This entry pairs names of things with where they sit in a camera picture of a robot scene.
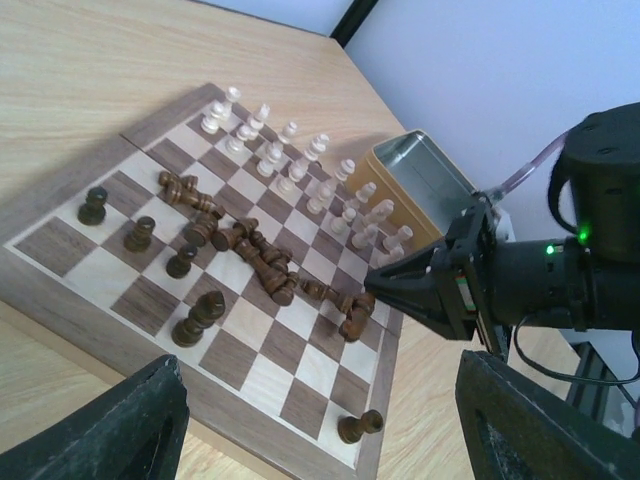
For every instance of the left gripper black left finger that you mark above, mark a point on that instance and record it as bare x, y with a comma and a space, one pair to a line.
135, 430

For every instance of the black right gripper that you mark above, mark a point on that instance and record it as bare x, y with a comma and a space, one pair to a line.
457, 262

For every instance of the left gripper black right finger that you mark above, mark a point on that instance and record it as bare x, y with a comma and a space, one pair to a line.
515, 429

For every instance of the dark tall chess piece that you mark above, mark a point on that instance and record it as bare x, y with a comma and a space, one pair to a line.
206, 311

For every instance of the dark chess piece off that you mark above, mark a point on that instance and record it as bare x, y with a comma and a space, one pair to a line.
351, 429

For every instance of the dark pawn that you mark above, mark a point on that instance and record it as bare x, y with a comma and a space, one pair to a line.
139, 238
180, 264

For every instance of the dark pawn corner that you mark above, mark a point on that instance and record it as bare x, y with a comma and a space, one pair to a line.
93, 211

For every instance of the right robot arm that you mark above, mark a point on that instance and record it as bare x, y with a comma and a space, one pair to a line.
588, 279

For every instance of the white chess piece row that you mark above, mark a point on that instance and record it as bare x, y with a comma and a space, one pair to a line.
298, 202

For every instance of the pile of dark chess pieces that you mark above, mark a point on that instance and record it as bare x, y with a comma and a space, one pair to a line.
270, 262

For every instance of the wooden chess board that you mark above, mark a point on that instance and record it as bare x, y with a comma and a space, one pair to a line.
272, 379

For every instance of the gold tin box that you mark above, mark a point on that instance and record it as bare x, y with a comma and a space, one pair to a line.
427, 187

